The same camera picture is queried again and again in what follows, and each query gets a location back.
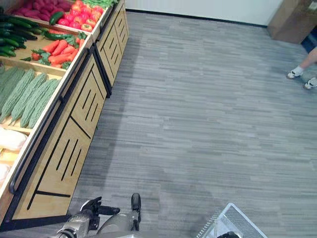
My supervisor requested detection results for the brown cardboard box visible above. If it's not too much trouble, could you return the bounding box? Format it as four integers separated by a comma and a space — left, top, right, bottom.
266, 0, 317, 45

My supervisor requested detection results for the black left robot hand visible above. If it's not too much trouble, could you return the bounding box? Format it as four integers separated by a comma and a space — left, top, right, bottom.
79, 196, 121, 217

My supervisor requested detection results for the grey robot torso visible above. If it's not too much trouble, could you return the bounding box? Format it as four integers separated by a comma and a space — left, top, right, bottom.
86, 230, 163, 238

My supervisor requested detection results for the long black stand rail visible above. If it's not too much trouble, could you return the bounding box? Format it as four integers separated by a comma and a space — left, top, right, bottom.
8, 48, 90, 194

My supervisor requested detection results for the white radish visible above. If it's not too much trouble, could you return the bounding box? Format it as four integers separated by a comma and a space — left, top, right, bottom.
0, 127, 28, 151

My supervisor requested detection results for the silver robot leg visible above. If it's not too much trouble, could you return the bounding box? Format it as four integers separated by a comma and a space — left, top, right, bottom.
96, 210, 142, 235

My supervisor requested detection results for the dark robot foot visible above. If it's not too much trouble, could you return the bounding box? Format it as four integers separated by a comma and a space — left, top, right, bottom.
130, 192, 142, 211

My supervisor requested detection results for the large wooden produce stand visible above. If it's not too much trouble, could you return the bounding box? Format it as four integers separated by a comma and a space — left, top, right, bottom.
0, 23, 112, 225

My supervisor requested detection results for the short black stand rail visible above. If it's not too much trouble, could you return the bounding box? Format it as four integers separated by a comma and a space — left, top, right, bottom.
95, 0, 120, 43

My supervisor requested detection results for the white wire shopping basket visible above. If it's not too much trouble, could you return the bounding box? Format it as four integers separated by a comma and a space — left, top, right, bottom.
195, 202, 268, 238

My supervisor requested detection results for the green leafy vegetable bunch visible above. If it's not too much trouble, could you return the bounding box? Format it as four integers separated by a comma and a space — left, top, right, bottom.
83, 0, 119, 8

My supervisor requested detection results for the small wooden produce stand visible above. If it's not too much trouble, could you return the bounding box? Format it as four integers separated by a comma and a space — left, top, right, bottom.
4, 0, 130, 99

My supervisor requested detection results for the person's leg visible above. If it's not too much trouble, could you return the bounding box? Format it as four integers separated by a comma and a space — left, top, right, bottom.
300, 46, 317, 72

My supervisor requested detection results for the person's foot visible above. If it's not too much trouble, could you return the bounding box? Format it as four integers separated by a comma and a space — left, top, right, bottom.
286, 65, 304, 80
303, 77, 317, 90

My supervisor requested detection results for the short green pepper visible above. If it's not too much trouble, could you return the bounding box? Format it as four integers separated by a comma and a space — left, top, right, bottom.
49, 11, 65, 26

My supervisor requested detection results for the green bitter gourd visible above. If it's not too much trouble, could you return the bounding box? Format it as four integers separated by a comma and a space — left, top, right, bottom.
0, 65, 18, 93
20, 78, 56, 128
0, 68, 26, 111
9, 72, 48, 125
28, 79, 61, 129
0, 68, 36, 124

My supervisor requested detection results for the long green chili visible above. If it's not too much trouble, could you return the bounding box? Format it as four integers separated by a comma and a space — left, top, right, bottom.
43, 30, 75, 42

